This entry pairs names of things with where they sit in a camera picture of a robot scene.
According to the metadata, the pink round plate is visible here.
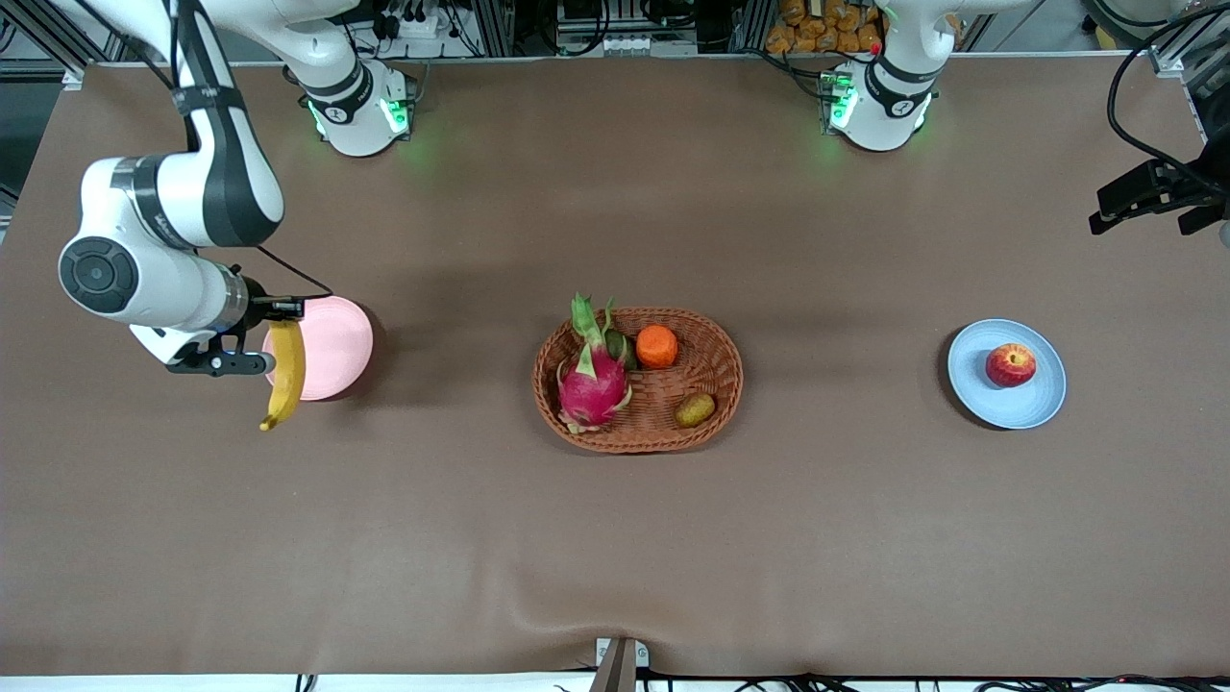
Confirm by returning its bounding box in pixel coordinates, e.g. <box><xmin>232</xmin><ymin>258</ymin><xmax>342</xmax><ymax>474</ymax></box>
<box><xmin>264</xmin><ymin>296</ymin><xmax>375</xmax><ymax>402</ymax></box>

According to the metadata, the red apple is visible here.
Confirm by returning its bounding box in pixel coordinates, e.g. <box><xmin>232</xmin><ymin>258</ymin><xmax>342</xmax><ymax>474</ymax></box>
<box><xmin>986</xmin><ymin>343</ymin><xmax>1038</xmax><ymax>388</ymax></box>

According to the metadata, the blue round plate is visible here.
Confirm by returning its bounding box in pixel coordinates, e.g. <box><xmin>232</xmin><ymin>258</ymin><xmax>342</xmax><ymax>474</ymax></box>
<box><xmin>947</xmin><ymin>319</ymin><xmax>1068</xmax><ymax>431</ymax></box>

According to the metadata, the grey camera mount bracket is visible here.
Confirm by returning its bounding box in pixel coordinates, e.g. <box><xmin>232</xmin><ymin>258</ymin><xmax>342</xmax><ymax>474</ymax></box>
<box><xmin>591</xmin><ymin>636</ymin><xmax>651</xmax><ymax>692</ymax></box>

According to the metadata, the brown table cloth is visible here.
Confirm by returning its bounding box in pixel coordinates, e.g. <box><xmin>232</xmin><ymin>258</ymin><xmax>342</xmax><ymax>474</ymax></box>
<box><xmin>0</xmin><ymin>53</ymin><xmax>1230</xmax><ymax>679</ymax></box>

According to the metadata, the pink dragon fruit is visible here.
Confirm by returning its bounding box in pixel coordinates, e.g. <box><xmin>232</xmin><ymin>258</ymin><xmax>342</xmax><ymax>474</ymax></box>
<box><xmin>557</xmin><ymin>293</ymin><xmax>635</xmax><ymax>435</ymax></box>

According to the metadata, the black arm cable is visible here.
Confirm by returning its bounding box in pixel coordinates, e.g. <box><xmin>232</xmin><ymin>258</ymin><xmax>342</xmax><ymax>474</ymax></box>
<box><xmin>1106</xmin><ymin>5</ymin><xmax>1230</xmax><ymax>184</ymax></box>
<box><xmin>72</xmin><ymin>0</ymin><xmax>334</xmax><ymax>304</ymax></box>

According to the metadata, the brown wicker basket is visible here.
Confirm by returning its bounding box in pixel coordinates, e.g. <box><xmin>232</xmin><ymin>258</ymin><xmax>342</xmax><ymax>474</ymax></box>
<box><xmin>533</xmin><ymin>307</ymin><xmax>745</xmax><ymax>453</ymax></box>

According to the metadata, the white power strip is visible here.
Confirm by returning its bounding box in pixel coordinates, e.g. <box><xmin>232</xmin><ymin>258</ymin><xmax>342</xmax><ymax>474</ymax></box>
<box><xmin>380</xmin><ymin>0</ymin><xmax>453</xmax><ymax>44</ymax></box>

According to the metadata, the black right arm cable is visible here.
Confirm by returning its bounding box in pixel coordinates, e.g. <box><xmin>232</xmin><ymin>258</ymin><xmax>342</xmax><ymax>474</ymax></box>
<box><xmin>72</xmin><ymin>0</ymin><xmax>334</xmax><ymax>304</ymax></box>

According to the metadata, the orange fruit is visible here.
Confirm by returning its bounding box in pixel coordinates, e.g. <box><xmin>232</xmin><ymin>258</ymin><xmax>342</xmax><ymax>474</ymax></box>
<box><xmin>636</xmin><ymin>325</ymin><xmax>679</xmax><ymax>370</ymax></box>

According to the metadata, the yellow banana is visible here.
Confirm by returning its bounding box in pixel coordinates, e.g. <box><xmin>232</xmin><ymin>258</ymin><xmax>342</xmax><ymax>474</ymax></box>
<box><xmin>258</xmin><ymin>319</ymin><xmax>308</xmax><ymax>432</ymax></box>

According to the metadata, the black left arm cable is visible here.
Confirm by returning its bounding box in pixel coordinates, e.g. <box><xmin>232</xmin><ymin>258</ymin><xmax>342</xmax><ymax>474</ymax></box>
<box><xmin>1106</xmin><ymin>5</ymin><xmax>1230</xmax><ymax>184</ymax></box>

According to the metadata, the pile of orange items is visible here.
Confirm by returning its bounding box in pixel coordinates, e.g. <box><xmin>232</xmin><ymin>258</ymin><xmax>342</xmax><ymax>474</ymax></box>
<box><xmin>766</xmin><ymin>0</ymin><xmax>885</xmax><ymax>55</ymax></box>

